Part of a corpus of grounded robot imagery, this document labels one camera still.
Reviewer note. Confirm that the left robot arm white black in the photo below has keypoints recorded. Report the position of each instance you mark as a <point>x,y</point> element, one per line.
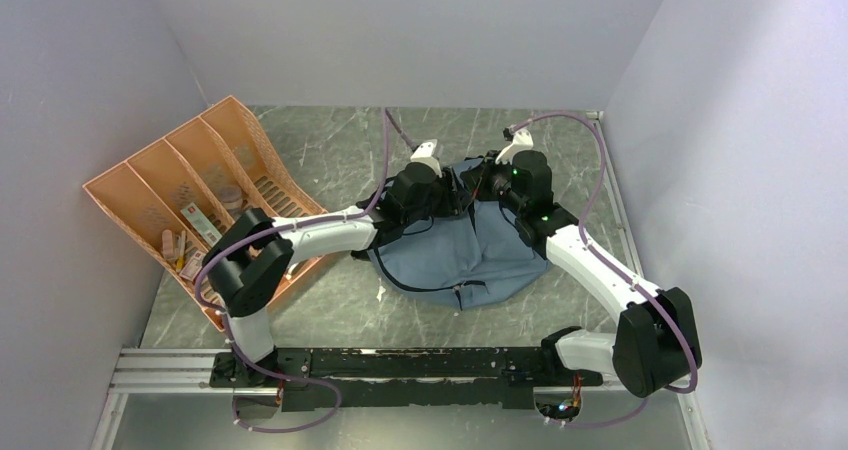
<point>247,265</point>

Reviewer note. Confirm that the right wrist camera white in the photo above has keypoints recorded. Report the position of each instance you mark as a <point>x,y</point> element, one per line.
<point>518,141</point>

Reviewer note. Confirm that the orange plastic desk organizer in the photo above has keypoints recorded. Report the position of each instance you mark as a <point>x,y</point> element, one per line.
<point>222,160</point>

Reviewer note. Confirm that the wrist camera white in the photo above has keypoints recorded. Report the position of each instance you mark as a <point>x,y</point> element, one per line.
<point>518,141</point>
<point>427,153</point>

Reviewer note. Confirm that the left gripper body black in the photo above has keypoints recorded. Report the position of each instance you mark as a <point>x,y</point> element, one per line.
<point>445,201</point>

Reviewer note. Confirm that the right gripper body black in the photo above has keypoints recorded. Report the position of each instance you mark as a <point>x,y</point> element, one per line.
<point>494,180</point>

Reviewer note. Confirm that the red white card box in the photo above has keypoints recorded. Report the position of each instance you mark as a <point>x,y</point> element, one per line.
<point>201,224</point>

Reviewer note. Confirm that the blue backpack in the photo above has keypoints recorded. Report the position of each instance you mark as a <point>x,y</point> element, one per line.
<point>463,262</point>

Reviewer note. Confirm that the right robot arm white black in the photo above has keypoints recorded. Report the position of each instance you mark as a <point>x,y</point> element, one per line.
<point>655,345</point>

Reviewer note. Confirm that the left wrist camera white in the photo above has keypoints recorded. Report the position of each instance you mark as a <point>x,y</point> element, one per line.
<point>427,153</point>

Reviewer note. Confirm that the wooden clips in organizer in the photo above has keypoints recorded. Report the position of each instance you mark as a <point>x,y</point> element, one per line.
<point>174,248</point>

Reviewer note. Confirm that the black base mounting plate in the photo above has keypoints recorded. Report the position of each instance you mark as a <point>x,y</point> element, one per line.
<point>509,377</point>

